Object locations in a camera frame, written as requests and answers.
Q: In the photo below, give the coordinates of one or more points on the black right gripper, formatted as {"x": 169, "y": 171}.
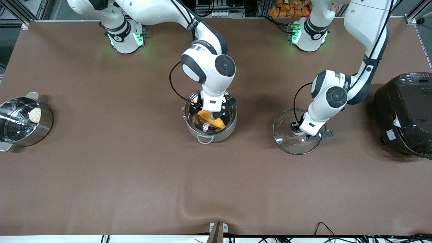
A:
{"x": 200, "y": 103}

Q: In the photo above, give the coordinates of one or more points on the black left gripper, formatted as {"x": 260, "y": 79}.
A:
{"x": 295, "y": 126}

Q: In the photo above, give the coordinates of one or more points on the yellow plastic corn cob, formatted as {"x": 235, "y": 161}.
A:
{"x": 206, "y": 116}

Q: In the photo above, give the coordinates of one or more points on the round glass pot lid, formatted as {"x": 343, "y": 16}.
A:
{"x": 287, "y": 141}

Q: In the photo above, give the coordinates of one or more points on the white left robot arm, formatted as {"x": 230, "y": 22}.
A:
{"x": 324, "y": 108}

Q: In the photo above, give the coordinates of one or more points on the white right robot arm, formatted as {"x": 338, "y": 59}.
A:
{"x": 209, "y": 77}

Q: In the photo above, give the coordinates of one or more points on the stainless steel steamer pot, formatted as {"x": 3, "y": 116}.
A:
{"x": 44, "y": 131}

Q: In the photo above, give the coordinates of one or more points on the brown table mat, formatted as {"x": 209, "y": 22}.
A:
{"x": 270, "y": 175}

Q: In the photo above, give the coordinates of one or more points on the white power strip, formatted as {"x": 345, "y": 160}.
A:
{"x": 222, "y": 14}

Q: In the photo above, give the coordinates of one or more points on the black electric rice cooker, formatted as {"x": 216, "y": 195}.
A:
{"x": 405, "y": 114}

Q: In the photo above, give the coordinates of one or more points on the pile of orange toys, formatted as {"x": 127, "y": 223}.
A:
{"x": 287, "y": 10}

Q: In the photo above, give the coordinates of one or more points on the white steamed bun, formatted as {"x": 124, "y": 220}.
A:
{"x": 34, "y": 115}

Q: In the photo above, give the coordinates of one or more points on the perforated metal steamer basket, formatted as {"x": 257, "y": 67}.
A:
{"x": 15, "y": 123}

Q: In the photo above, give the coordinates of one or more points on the metal table clamp bracket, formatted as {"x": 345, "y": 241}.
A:
{"x": 216, "y": 233}

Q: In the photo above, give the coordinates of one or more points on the aluminium frame profile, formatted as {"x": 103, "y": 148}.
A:
{"x": 418, "y": 11}

